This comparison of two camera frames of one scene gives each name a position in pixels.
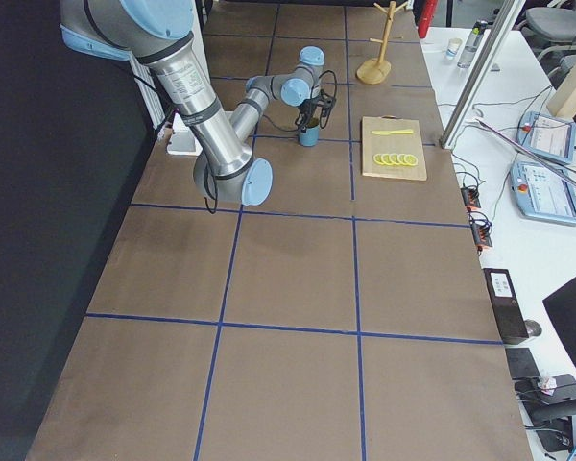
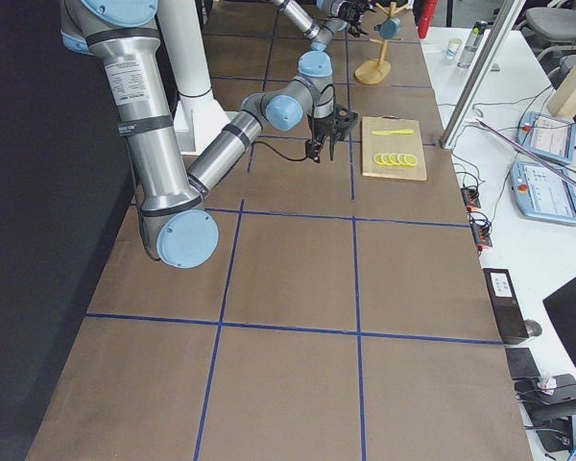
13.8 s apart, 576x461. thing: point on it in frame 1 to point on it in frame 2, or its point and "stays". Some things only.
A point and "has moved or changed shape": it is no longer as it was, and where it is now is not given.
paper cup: x=453 y=46 stays
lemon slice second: x=386 y=158 stays
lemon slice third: x=394 y=158 stays
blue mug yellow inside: x=310 y=137 has moved or changed shape
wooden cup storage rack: x=375 y=71 stays
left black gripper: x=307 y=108 to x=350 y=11
